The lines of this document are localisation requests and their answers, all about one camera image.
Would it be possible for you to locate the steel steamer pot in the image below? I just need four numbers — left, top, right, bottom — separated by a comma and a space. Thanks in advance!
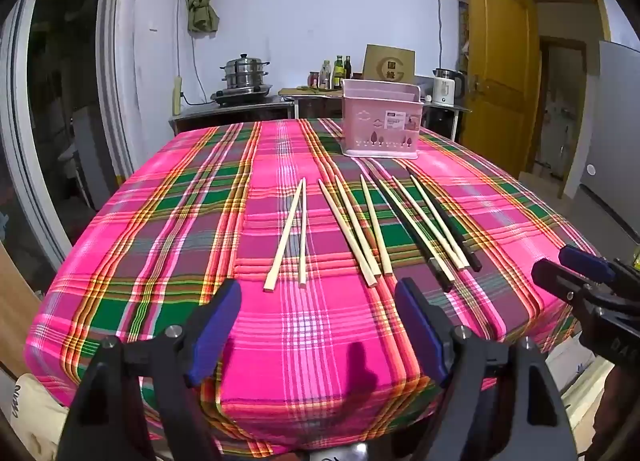
220, 53, 271, 90

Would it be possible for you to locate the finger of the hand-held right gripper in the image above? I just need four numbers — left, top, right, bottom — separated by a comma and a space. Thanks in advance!
559, 244, 617, 286
531, 258, 608, 307

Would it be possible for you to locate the dark wall cable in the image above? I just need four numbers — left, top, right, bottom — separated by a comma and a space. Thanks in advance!
431, 0, 447, 72

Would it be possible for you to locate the wooden cutting board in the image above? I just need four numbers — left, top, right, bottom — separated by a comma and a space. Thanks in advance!
278, 86, 346, 96

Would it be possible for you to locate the thin grey wall cable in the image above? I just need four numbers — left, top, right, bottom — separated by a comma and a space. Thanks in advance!
176, 0, 211, 106

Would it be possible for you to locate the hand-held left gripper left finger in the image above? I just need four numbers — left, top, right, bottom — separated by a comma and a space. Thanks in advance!
59, 279, 243, 461

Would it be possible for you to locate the pink plastic utensil holder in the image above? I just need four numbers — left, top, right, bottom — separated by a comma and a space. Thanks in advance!
341, 79, 424, 160

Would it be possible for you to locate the white electric kettle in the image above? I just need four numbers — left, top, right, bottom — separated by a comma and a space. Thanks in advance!
431, 68, 467, 106

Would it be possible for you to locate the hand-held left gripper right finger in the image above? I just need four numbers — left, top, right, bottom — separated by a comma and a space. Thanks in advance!
392, 277, 578, 461

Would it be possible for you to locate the person's right forearm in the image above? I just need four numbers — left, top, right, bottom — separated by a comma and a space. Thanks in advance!
587, 366, 640, 461

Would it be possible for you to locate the black induction stove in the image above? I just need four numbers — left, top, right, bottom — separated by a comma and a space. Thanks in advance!
210, 85, 275, 106

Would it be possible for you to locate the yellow wooden door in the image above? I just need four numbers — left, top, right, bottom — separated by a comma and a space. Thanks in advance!
462, 0, 542, 178

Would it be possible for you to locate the low metal counter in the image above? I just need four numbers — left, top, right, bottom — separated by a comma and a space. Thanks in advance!
169, 96, 296, 138

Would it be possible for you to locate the pink plaid tablecloth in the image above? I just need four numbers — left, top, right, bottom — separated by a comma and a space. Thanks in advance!
22, 118, 601, 457

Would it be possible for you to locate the tall metal shelf table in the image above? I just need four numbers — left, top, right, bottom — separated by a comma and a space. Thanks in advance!
277, 86, 473, 142

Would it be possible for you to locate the gold cardboard box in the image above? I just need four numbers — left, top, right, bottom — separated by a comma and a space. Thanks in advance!
361, 44, 417, 84

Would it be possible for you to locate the white tote bag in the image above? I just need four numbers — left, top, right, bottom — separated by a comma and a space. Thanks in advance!
0, 373, 71, 461

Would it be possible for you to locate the grey panel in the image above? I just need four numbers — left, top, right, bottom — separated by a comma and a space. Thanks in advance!
580, 40, 640, 247

